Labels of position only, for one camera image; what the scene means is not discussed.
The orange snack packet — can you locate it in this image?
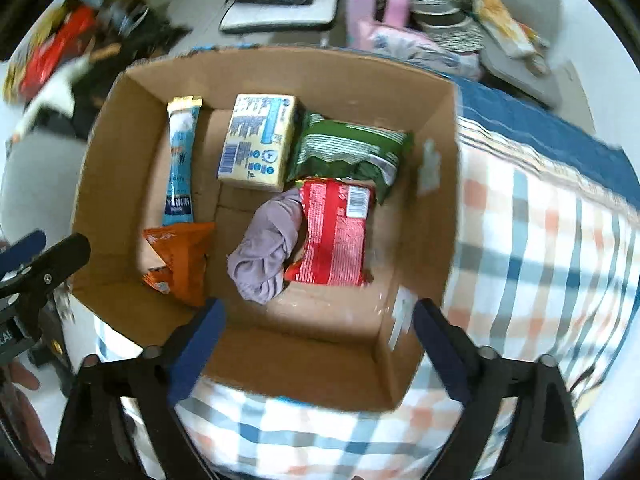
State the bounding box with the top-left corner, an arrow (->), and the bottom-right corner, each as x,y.
142,222 -> 215,308

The dark green snack packet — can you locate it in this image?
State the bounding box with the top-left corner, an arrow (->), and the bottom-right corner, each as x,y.
286,113 -> 413,204

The person's left hand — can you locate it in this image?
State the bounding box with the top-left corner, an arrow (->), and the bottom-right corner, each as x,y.
3,360 -> 54,464

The grey round chair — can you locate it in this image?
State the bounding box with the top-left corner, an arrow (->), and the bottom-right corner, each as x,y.
1,131 -> 87,247

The blue tube packet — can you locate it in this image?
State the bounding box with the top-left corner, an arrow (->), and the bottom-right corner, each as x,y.
163,96 -> 203,226

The white goose plush toy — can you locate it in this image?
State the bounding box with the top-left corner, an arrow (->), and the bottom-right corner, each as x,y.
8,44 -> 122,148

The lilac cloth bundle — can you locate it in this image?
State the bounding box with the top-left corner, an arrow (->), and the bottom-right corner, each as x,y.
227,188 -> 303,304

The plaid checkered tablecloth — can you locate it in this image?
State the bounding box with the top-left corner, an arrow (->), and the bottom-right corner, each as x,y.
92,46 -> 640,480

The red plastic bag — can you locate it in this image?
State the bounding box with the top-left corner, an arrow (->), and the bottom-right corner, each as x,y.
18,4 -> 96,101

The yellow blue carton box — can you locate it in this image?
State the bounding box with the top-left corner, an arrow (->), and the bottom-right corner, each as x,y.
217,93 -> 298,192

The brown cardboard box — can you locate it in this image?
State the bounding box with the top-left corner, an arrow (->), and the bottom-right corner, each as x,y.
72,46 -> 458,412

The red snack packet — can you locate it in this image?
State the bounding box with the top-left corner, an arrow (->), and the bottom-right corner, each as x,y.
284,178 -> 373,286

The cardboard sheet on floor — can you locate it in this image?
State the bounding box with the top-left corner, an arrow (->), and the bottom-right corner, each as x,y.
553,61 -> 596,136

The pink suitcase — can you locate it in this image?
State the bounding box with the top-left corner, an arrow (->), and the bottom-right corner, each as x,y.
344,0 -> 412,51

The yellow orange snack bag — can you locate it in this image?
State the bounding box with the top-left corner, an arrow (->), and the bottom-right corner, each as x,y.
473,0 -> 550,58

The black white patterned bag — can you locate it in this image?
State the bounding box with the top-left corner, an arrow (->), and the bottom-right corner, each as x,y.
409,0 -> 484,55

